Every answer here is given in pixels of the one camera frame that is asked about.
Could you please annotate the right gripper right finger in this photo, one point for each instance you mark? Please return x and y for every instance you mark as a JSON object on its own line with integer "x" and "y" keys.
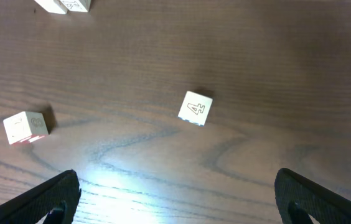
{"x": 300, "y": 200}

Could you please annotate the white block lower centre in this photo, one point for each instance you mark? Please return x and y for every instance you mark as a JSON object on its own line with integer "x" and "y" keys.
{"x": 25, "y": 127}

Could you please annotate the blue number 2 block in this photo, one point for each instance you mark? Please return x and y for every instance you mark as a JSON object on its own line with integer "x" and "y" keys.
{"x": 77, "y": 5}

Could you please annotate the white block blue edge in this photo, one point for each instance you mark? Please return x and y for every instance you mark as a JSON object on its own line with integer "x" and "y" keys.
{"x": 195, "y": 108}

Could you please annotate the red letter I block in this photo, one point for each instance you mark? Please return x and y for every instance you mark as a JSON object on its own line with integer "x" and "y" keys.
{"x": 52, "y": 6}

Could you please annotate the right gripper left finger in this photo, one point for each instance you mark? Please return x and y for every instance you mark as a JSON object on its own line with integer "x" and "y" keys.
{"x": 55, "y": 201}

